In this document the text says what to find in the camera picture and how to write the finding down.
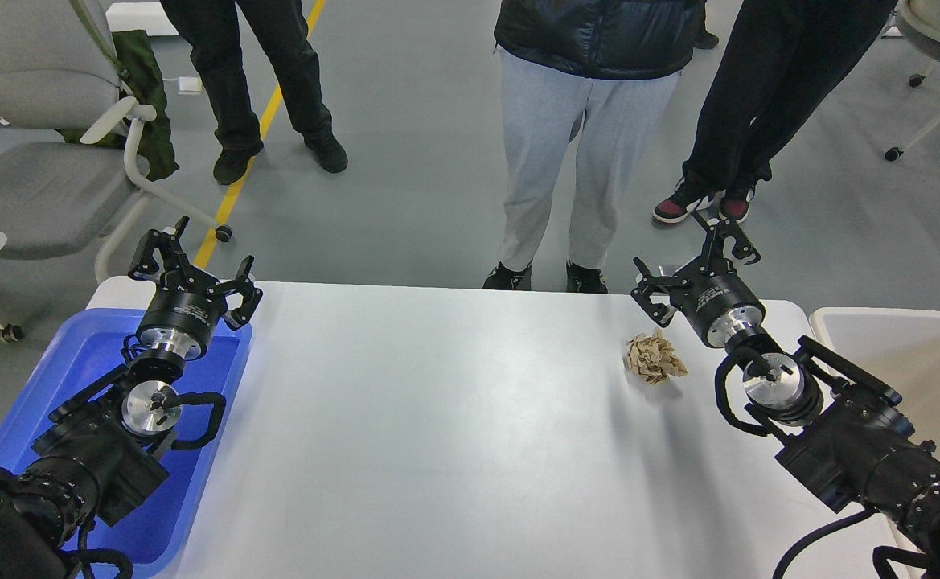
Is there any person with red sneakers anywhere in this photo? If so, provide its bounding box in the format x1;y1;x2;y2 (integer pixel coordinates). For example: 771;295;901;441
653;1;895;224

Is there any white plastic bin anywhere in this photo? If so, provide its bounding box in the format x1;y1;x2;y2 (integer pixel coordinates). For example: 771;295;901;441
809;307;940;459

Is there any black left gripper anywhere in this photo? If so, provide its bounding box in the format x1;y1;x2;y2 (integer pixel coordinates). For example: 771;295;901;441
128;216;263;360

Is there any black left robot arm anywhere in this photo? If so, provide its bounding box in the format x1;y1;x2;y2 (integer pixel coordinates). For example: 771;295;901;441
0;216;263;578

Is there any green jacket on chair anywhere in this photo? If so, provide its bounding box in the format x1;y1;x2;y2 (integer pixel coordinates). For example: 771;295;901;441
88;25;179;181

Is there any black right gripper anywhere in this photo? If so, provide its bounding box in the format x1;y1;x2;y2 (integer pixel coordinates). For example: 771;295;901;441
630;211;766;348

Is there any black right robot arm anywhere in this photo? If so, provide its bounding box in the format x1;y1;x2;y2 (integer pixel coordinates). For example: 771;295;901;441
631;214;940;578

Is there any grey office chair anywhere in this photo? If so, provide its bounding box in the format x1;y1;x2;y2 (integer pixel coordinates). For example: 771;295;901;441
0;0;233;343

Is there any blue plastic tray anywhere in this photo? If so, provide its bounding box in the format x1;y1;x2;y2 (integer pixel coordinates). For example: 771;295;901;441
0;308;252;578

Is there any brown paper ball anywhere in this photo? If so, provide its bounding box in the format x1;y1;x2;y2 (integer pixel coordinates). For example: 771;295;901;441
624;327;689;384

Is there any person in grey sweatpants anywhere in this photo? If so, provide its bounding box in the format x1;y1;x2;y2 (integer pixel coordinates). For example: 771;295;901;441
483;1;705;294

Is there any person in black trousers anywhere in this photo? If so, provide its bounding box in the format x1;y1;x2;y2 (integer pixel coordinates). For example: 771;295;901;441
161;1;349;186

